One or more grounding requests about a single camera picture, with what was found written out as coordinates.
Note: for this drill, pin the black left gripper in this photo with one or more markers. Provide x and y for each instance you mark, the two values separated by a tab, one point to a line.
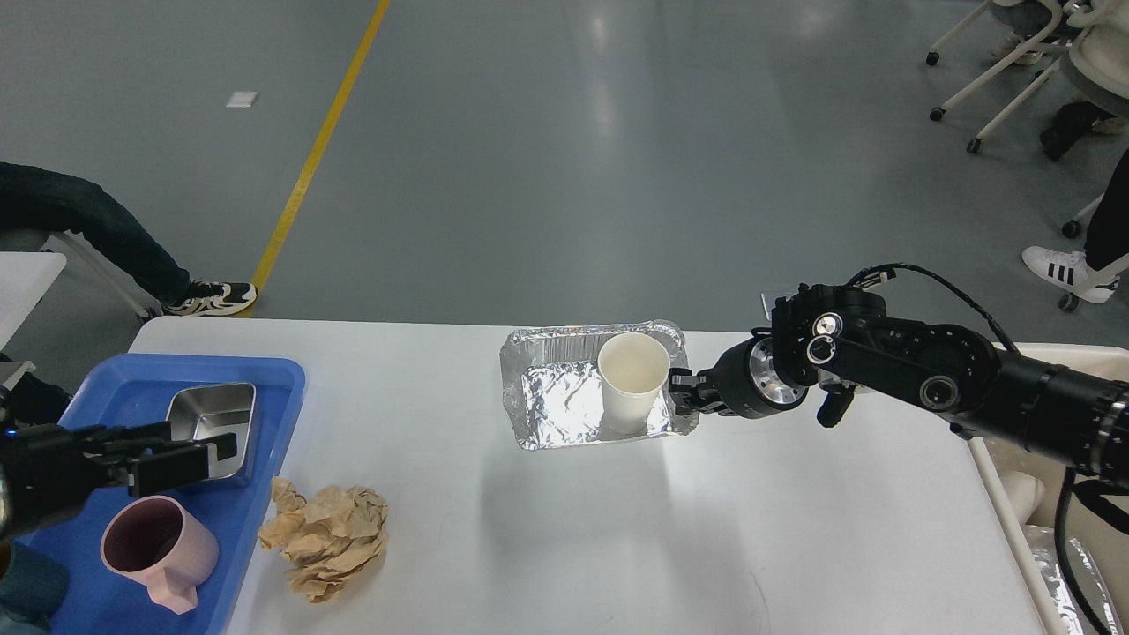
47	479

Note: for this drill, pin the foil tray in bin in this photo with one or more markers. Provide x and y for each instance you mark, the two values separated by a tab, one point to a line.
1041	542

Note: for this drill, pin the white paper cup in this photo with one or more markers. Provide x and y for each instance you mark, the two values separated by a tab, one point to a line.
633	368

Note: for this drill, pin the seated person dark jeans leg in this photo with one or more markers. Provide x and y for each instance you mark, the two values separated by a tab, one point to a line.
40	199

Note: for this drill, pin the aluminium foil tray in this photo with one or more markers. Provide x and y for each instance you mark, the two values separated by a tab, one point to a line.
552	391

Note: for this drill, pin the blue plastic tray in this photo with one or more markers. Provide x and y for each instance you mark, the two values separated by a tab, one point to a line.
132	389

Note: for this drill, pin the white striped sneaker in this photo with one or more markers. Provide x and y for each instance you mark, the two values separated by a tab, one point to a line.
1068	271

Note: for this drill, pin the black white beige sneaker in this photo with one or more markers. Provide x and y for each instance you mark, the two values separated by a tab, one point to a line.
213	299

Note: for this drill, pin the brown paper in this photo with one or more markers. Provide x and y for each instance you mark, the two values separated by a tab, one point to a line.
327	538

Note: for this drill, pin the stainless steel rectangular tin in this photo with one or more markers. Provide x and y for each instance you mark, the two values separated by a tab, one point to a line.
205	411

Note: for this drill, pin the left floor plate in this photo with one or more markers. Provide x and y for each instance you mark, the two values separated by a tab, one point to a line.
769	304

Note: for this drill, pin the white side table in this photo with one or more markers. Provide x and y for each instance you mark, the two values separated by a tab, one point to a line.
25	279

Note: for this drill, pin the white floor tag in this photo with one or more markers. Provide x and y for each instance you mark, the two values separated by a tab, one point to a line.
242	99

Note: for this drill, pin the cream plastic bin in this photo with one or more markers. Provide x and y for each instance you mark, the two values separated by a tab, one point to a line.
1024	487

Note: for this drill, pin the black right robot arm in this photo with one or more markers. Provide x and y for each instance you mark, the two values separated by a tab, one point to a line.
840	338

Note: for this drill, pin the pink ribbed mug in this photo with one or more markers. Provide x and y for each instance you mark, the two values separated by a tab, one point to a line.
157	543

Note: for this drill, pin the standing person black trouser leg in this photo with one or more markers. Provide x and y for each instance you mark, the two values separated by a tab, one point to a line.
1107	233

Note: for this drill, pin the white office chair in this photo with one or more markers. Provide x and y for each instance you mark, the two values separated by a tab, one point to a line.
1036	30

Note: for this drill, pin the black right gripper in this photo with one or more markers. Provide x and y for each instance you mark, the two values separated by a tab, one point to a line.
743	382

